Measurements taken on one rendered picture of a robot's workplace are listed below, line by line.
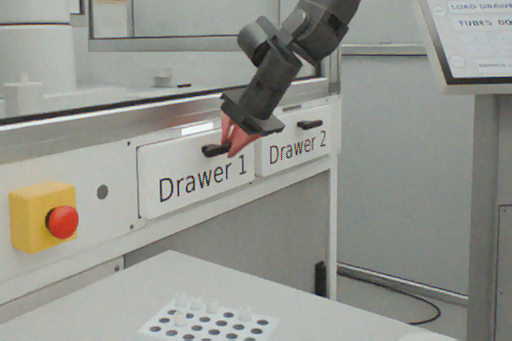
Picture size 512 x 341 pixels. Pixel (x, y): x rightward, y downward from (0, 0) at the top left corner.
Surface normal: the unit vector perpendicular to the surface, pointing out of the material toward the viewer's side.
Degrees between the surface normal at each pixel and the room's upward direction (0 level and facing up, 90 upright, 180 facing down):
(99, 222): 90
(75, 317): 0
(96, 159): 90
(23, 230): 90
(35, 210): 90
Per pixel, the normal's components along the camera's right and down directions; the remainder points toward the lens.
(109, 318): -0.03, -0.99
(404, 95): -0.66, 0.10
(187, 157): 0.76, 0.05
